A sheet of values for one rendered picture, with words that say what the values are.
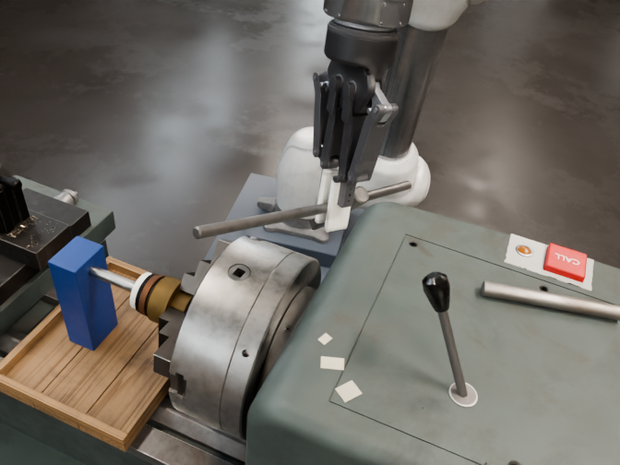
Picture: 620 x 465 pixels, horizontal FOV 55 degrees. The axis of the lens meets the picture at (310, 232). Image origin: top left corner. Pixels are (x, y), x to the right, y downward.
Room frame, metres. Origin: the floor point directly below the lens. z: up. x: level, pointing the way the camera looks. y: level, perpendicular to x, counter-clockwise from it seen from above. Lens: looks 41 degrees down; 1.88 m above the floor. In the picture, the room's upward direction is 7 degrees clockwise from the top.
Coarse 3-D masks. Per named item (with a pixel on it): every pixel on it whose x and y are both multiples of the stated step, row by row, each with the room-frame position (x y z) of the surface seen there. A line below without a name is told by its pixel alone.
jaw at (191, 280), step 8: (224, 240) 0.74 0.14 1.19; (216, 248) 0.72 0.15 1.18; (224, 248) 0.72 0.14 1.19; (216, 256) 0.71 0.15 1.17; (200, 264) 0.71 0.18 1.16; (208, 264) 0.70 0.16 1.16; (192, 272) 0.72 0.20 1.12; (200, 272) 0.70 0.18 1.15; (184, 280) 0.69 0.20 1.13; (192, 280) 0.69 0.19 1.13; (200, 280) 0.69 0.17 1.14; (184, 288) 0.68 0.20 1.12; (192, 288) 0.68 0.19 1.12
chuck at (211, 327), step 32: (224, 256) 0.65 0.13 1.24; (256, 256) 0.66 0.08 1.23; (224, 288) 0.59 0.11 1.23; (256, 288) 0.60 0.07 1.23; (192, 320) 0.55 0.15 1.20; (224, 320) 0.55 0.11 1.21; (192, 352) 0.52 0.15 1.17; (224, 352) 0.51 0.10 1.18; (192, 384) 0.49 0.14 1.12; (192, 416) 0.50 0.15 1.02
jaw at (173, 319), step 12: (168, 312) 0.64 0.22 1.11; (180, 312) 0.64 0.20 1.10; (168, 324) 0.61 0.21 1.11; (180, 324) 0.61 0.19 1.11; (168, 336) 0.58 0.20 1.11; (168, 348) 0.56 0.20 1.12; (156, 360) 0.54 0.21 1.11; (168, 360) 0.53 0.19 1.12; (156, 372) 0.53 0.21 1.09; (168, 372) 0.53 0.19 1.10; (180, 384) 0.50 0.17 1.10
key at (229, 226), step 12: (372, 192) 0.60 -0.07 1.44; (384, 192) 0.60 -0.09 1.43; (396, 192) 0.62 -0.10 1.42; (324, 204) 0.55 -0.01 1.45; (252, 216) 0.46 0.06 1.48; (264, 216) 0.47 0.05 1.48; (276, 216) 0.48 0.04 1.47; (288, 216) 0.49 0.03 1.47; (300, 216) 0.51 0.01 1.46; (204, 228) 0.41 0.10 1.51; (216, 228) 0.42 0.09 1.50; (228, 228) 0.43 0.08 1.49; (240, 228) 0.44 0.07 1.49
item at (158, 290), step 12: (156, 276) 0.71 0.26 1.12; (168, 276) 0.71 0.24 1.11; (144, 288) 0.68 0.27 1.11; (156, 288) 0.67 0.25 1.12; (168, 288) 0.68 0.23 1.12; (144, 300) 0.66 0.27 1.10; (156, 300) 0.66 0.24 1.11; (168, 300) 0.65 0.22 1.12; (180, 300) 0.66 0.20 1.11; (144, 312) 0.65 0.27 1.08; (156, 312) 0.64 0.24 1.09
